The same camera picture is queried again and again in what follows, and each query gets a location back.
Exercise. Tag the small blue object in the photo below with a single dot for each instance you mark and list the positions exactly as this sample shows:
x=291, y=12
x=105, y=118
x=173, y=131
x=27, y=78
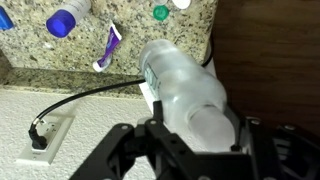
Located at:
x=5, y=19

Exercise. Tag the white wall outlet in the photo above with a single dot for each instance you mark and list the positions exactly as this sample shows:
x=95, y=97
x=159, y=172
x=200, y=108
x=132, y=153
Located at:
x=45, y=140

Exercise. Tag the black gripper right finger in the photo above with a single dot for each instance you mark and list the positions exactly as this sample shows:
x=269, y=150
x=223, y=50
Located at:
x=273, y=150

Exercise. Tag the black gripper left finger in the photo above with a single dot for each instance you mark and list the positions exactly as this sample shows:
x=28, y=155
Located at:
x=156, y=146

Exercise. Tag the green lens case cap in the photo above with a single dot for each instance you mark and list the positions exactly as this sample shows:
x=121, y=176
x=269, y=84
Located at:
x=161, y=13

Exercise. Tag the small white bottle blue cap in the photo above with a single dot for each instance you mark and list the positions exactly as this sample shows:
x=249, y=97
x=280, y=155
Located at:
x=65, y=18

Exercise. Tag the clear plastic bottle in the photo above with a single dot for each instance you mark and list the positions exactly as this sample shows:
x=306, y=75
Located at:
x=186, y=96

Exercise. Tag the white contact lens case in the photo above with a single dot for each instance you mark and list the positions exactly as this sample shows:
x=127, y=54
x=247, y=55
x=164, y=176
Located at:
x=181, y=3

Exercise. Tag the purple toothpaste tube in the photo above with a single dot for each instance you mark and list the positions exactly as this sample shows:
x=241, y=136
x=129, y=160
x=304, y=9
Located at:
x=110, y=46

